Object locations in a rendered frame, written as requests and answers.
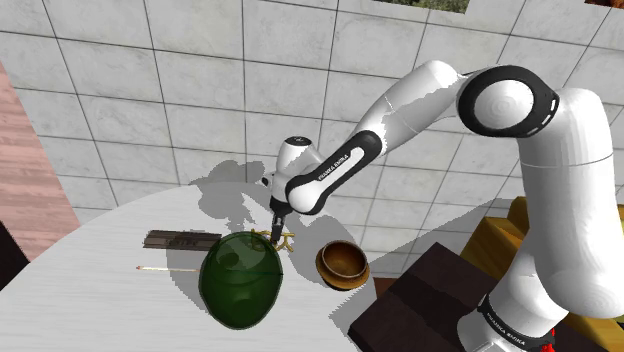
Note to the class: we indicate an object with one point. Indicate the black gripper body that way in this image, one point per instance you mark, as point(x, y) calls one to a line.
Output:
point(280, 206)

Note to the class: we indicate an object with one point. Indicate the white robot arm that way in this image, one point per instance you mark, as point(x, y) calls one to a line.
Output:
point(570, 195)

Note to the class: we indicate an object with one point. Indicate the golden branch-shaped figure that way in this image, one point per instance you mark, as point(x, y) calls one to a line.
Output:
point(287, 239)

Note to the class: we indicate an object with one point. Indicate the brown wooden bowl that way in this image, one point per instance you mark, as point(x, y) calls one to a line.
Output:
point(342, 263)

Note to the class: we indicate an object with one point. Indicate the dark green glass bowl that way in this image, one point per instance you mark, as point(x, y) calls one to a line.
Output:
point(239, 282)

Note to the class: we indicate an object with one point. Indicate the dark brown flat bar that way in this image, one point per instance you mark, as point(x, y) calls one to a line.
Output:
point(180, 241)

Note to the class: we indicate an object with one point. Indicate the thin white pencil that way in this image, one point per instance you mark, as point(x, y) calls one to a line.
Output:
point(166, 268)

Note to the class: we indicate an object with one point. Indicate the dark brown robot stand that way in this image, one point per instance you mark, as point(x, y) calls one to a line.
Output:
point(424, 297)

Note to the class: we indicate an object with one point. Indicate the white round table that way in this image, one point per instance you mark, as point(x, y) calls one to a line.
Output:
point(97, 307)

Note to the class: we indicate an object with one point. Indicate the yellow wooden furniture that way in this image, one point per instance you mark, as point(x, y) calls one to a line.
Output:
point(492, 239)

